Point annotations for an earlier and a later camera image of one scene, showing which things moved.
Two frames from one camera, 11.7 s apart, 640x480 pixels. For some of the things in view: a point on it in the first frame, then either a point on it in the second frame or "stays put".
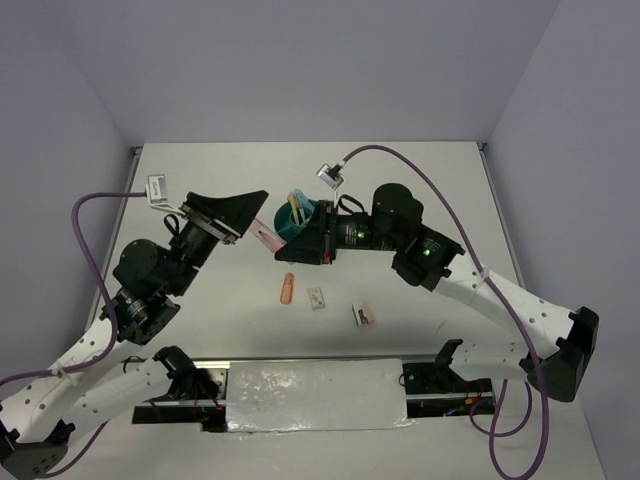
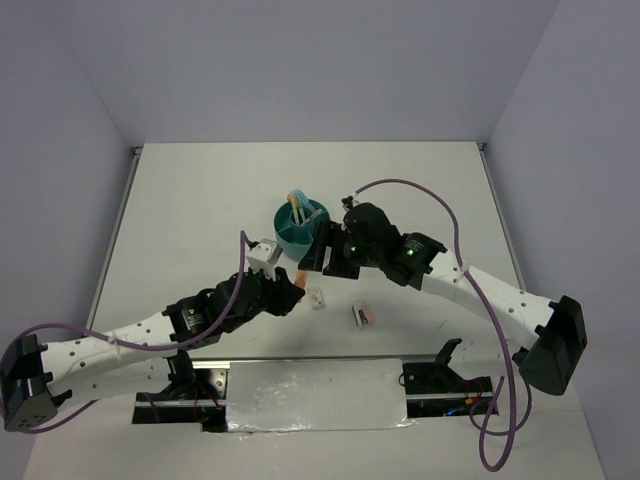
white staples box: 316,297 stays put
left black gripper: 229,216 to 285,293
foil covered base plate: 315,395 stays put
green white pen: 301,211 stays put
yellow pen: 292,200 stays put
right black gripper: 314,242 to 330,234
